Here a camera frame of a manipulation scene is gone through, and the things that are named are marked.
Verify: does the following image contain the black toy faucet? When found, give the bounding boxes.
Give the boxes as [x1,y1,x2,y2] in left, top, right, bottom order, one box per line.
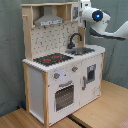
[67,33,82,49]

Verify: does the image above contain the white microwave door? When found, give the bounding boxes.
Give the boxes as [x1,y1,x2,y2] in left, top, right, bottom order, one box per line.
[71,4,78,22]

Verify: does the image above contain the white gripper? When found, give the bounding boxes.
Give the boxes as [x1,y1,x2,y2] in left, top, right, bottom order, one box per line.
[78,0,91,27]

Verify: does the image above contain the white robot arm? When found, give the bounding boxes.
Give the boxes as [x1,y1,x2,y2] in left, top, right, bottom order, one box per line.
[78,0,128,40]

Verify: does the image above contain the oven door with window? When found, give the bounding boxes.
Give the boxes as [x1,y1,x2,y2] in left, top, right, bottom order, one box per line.
[49,77,78,118]

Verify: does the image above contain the grey toy sink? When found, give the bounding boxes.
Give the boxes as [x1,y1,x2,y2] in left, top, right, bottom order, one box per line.
[65,47,95,55]

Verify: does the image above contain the black stovetop red burners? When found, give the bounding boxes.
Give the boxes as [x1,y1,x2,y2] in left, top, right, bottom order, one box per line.
[34,53,71,66]

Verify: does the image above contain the red stove knob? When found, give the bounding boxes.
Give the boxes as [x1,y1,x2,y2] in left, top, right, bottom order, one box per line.
[72,66,78,72]
[54,73,60,79]

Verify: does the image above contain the white fridge door dispenser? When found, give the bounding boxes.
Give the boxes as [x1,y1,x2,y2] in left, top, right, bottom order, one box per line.
[80,56,102,105]

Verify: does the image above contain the grey range hood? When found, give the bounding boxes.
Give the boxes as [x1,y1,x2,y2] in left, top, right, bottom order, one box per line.
[35,6,64,27]

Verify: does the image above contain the wooden toy kitchen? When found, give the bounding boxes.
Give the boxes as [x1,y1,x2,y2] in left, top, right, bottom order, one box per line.
[22,2,105,127]

